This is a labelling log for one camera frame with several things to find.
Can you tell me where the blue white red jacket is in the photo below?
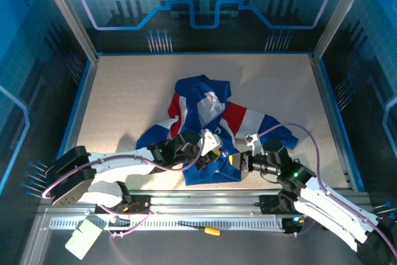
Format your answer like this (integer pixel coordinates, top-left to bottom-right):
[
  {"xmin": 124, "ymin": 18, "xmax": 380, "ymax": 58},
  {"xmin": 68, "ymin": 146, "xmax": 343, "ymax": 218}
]
[{"xmin": 135, "ymin": 74, "xmax": 299, "ymax": 187}]

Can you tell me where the pale green paper block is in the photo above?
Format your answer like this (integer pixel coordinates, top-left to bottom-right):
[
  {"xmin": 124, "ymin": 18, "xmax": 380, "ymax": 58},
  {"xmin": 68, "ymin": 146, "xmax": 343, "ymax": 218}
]
[{"xmin": 64, "ymin": 218, "xmax": 104, "ymax": 261}]

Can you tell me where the aluminium mounting rail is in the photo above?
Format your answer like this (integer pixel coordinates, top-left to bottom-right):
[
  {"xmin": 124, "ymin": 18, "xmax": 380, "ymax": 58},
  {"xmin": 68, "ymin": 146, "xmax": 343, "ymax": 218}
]
[{"xmin": 40, "ymin": 189, "xmax": 373, "ymax": 217}]

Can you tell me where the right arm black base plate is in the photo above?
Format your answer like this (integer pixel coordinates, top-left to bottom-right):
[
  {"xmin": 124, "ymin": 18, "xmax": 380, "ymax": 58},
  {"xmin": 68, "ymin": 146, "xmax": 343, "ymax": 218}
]
[{"xmin": 259, "ymin": 195, "xmax": 298, "ymax": 216}]

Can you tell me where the slotted white cable duct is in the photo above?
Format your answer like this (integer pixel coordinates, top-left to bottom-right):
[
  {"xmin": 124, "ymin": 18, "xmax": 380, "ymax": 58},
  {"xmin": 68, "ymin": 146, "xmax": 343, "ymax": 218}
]
[{"xmin": 49, "ymin": 218, "xmax": 286, "ymax": 231}]

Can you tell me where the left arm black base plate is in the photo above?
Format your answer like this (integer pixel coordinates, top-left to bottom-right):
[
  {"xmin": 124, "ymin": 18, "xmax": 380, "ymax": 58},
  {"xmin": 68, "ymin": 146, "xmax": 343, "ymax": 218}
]
[{"xmin": 94, "ymin": 193, "xmax": 150, "ymax": 216}]

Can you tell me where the orange handled screwdriver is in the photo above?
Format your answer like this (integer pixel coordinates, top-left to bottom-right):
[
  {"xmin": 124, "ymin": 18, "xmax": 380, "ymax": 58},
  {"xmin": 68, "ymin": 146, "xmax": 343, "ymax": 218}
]
[{"xmin": 177, "ymin": 220, "xmax": 221, "ymax": 236}]

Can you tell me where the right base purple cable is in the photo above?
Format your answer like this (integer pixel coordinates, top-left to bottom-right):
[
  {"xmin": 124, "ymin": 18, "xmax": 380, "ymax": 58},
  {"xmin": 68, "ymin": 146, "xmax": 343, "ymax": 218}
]
[{"xmin": 279, "ymin": 213, "xmax": 317, "ymax": 237}]

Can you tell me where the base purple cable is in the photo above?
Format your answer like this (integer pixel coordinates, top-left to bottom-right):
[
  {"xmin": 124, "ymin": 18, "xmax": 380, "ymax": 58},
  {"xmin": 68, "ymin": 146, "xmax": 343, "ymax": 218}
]
[
  {"xmin": 94, "ymin": 204, "xmax": 151, "ymax": 265},
  {"xmin": 279, "ymin": 213, "xmax": 317, "ymax": 237}
]

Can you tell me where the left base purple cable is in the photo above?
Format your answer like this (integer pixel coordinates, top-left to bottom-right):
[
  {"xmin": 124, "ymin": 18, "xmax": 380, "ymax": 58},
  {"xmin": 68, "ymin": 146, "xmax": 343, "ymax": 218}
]
[{"xmin": 94, "ymin": 204, "xmax": 151, "ymax": 265}]

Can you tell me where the aluminium frame post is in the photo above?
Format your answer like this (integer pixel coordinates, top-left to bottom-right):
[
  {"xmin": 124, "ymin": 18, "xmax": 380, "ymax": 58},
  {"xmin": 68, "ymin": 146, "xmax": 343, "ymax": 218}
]
[
  {"xmin": 311, "ymin": 0, "xmax": 373, "ymax": 61},
  {"xmin": 35, "ymin": 0, "xmax": 100, "ymax": 64}
]

